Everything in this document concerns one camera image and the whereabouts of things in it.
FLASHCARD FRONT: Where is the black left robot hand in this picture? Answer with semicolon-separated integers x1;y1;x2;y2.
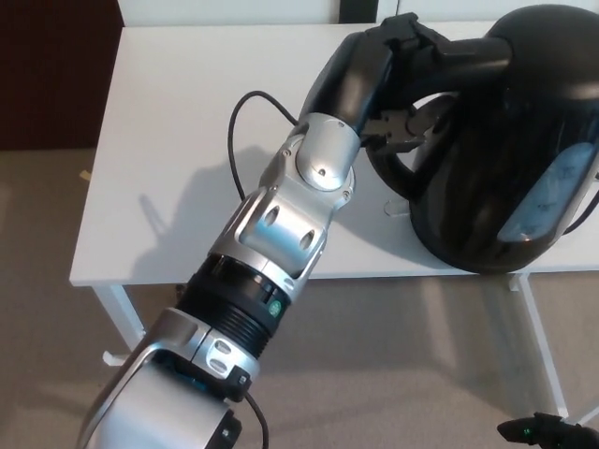
299;12;452;155

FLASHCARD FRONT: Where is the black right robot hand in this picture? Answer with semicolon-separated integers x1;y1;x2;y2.
495;411;599;449

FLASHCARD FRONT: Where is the black electric kettle pot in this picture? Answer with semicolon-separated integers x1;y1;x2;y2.
363;0;599;277

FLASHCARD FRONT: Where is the black furniture leg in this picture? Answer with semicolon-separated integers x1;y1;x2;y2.
338;0;379;24

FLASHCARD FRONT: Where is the dark brown cabinet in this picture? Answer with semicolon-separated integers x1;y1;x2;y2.
0;0;125;152

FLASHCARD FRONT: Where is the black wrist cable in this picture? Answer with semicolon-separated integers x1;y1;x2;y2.
226;90;301;201

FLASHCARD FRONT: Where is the black kettle power cord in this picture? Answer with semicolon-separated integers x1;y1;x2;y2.
563;170;599;236

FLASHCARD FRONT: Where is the black elbow cable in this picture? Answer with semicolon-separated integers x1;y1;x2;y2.
241;391;273;449

